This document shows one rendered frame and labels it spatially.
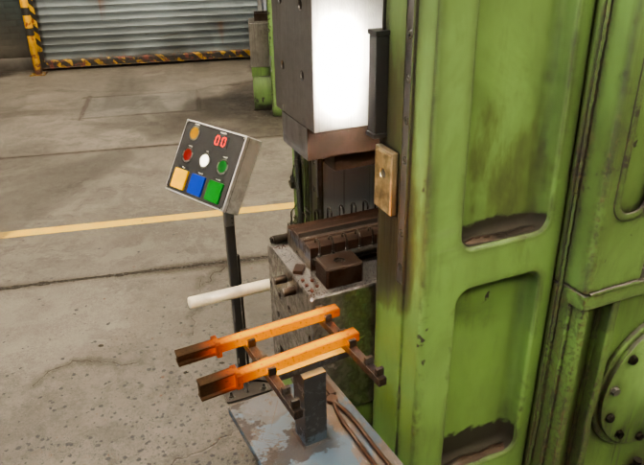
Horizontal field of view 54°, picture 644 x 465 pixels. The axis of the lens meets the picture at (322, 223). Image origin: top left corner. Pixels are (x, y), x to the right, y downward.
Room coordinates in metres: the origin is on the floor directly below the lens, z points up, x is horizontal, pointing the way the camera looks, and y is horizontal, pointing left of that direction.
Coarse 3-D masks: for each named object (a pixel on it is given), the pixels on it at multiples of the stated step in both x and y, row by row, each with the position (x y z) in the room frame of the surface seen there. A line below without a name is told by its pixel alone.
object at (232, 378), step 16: (336, 336) 1.24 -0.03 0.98; (352, 336) 1.24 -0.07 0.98; (288, 352) 1.18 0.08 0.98; (304, 352) 1.18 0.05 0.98; (320, 352) 1.20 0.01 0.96; (240, 368) 1.13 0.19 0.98; (256, 368) 1.13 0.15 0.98; (208, 384) 1.08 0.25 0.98; (224, 384) 1.09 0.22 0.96; (240, 384) 1.09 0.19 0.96
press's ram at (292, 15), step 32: (288, 0) 1.76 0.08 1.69; (320, 0) 1.63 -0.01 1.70; (352, 0) 1.66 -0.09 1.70; (288, 32) 1.77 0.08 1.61; (320, 32) 1.63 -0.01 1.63; (352, 32) 1.66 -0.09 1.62; (288, 64) 1.78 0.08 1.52; (320, 64) 1.63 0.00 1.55; (352, 64) 1.66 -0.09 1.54; (288, 96) 1.78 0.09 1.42; (320, 96) 1.63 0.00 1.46; (352, 96) 1.66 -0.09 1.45; (320, 128) 1.62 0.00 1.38
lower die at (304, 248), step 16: (304, 224) 1.85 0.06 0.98; (320, 224) 1.83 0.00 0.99; (336, 224) 1.81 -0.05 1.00; (368, 224) 1.80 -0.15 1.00; (288, 240) 1.83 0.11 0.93; (304, 240) 1.71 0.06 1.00; (320, 240) 1.72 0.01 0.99; (336, 240) 1.72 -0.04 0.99; (352, 240) 1.72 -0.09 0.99; (368, 240) 1.74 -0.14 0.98; (304, 256) 1.71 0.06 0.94; (368, 256) 1.74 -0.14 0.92
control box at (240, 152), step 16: (192, 128) 2.29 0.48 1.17; (208, 128) 2.25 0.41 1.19; (192, 144) 2.26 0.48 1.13; (208, 144) 2.21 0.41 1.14; (240, 144) 2.12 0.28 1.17; (256, 144) 2.14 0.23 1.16; (176, 160) 2.27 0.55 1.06; (192, 160) 2.22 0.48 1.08; (224, 160) 2.12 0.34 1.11; (240, 160) 2.08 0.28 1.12; (208, 176) 2.13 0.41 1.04; (224, 176) 2.08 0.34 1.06; (240, 176) 2.08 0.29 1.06; (176, 192) 2.19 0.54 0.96; (224, 192) 2.05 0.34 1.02; (240, 192) 2.07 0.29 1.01; (224, 208) 2.02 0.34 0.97; (240, 208) 2.07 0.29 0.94
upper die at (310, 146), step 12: (288, 120) 1.79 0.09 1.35; (288, 132) 1.80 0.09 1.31; (300, 132) 1.71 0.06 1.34; (312, 132) 1.67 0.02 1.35; (324, 132) 1.68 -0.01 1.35; (336, 132) 1.70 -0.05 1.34; (348, 132) 1.71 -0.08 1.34; (360, 132) 1.73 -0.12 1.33; (288, 144) 1.80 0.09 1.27; (300, 144) 1.71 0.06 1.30; (312, 144) 1.67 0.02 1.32; (324, 144) 1.68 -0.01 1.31; (336, 144) 1.70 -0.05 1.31; (348, 144) 1.71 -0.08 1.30; (360, 144) 1.73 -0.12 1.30; (372, 144) 1.74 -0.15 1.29; (312, 156) 1.67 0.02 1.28; (324, 156) 1.68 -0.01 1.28
